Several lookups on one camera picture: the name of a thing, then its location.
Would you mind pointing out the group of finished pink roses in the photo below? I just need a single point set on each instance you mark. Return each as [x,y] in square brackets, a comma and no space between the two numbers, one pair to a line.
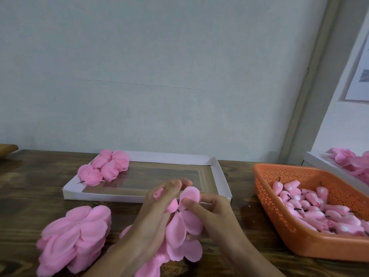
[89,174]

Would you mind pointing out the grey door frame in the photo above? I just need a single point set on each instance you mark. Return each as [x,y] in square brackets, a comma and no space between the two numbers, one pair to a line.
[320,77]

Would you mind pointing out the stack of pink petals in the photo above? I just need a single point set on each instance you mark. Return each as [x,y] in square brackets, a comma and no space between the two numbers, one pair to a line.
[149,267]
[72,239]

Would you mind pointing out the pile of pink petals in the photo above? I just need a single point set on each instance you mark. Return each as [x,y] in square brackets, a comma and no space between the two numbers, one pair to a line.
[349,159]

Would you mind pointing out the pink petal flower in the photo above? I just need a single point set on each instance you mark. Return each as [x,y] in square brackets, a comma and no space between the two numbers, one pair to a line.
[120,159]

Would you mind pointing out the person's left hand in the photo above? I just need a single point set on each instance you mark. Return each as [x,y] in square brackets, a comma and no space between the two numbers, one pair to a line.
[151,222]

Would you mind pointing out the orange plastic basket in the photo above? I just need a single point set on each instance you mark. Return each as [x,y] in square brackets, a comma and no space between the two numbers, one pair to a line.
[300,245]

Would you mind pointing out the white paper notice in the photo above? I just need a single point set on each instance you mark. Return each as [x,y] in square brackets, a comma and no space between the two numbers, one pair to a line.
[359,77]

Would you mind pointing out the person's right hand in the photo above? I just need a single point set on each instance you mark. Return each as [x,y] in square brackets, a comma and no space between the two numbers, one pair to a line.
[219,222]

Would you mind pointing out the pink rose buds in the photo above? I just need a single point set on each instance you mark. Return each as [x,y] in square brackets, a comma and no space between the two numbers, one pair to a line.
[308,209]

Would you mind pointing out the person's right forearm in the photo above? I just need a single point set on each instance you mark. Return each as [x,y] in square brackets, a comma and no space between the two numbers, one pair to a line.
[253,262]

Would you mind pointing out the white shallow tray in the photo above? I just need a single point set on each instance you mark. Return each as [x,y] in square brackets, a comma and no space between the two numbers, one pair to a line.
[144,179]

